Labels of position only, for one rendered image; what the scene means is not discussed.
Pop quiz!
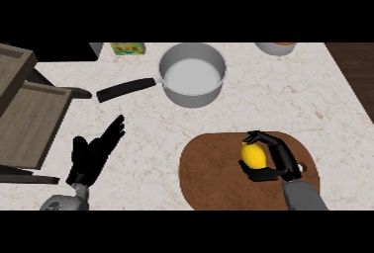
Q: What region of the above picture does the green box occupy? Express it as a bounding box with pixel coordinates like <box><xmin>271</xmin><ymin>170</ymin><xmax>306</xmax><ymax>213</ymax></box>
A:
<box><xmin>110</xmin><ymin>42</ymin><xmax>148</xmax><ymax>56</ymax></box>

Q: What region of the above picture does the yellow lemon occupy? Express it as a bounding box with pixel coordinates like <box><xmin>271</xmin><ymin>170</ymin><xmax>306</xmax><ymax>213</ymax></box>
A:
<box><xmin>240</xmin><ymin>141</ymin><xmax>269</xmax><ymax>170</ymax></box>

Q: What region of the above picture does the grey pot with black handle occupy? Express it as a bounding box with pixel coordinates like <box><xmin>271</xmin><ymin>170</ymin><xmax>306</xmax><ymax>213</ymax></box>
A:
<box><xmin>95</xmin><ymin>42</ymin><xmax>228</xmax><ymax>109</ymax></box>

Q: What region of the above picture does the grey wooden cabinet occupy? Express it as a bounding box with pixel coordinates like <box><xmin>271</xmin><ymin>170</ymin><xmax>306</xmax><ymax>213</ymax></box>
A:
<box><xmin>0</xmin><ymin>42</ymin><xmax>40</xmax><ymax>117</ymax></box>

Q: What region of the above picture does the grey cup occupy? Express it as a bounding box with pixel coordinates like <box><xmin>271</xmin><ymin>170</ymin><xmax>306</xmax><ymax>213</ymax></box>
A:
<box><xmin>255</xmin><ymin>42</ymin><xmax>299</xmax><ymax>56</ymax></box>

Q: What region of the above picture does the brown wooden cutting board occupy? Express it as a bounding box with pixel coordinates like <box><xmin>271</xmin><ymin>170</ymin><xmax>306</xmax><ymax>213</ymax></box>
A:
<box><xmin>179</xmin><ymin>131</ymin><xmax>321</xmax><ymax>211</ymax></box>

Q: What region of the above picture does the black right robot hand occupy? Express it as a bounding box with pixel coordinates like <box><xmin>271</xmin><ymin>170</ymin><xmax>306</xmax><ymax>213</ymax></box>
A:
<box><xmin>237</xmin><ymin>129</ymin><xmax>305</xmax><ymax>183</ymax></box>

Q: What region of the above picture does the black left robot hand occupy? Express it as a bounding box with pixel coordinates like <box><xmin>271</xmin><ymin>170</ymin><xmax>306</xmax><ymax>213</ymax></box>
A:
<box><xmin>64</xmin><ymin>114</ymin><xmax>128</xmax><ymax>187</ymax></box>

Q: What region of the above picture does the black appliance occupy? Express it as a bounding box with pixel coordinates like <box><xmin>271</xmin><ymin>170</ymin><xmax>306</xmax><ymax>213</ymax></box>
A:
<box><xmin>0</xmin><ymin>42</ymin><xmax>101</xmax><ymax>63</ymax></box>

